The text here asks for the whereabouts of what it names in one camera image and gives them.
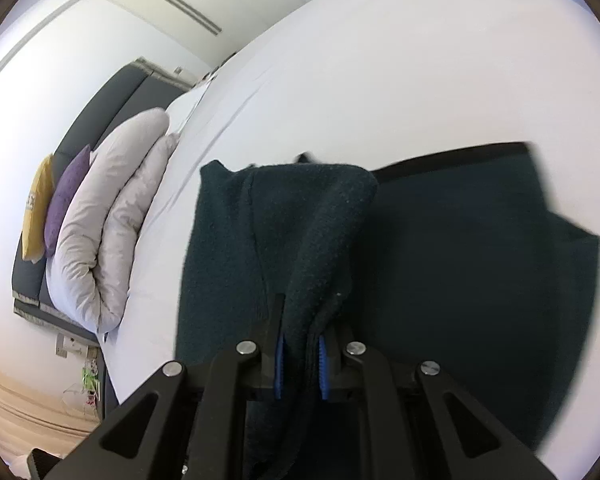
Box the dark object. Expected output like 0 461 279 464
26 449 65 480

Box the flat white pillow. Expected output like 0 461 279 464
166 84 208 133

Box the dark grey headboard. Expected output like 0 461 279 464
11 56 202 347

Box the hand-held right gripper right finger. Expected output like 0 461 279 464
317 321 557 480

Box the glass bedside table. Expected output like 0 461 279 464
59 350 106 420

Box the wall socket plate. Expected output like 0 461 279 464
55 335 89 359

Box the long ceiling air vent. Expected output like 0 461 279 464
143 0 222 37

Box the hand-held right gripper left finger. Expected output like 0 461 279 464
42 292 287 480

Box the dark green knit sweater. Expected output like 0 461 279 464
172 142 600 480

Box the yellow cushion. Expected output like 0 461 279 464
21 154 56 262

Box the white bed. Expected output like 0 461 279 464
99 0 600 467

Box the large white pillow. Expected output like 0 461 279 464
97 132 182 343

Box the folded white duvet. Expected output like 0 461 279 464
46 107 172 335

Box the purple cushion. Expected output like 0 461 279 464
43 144 92 259

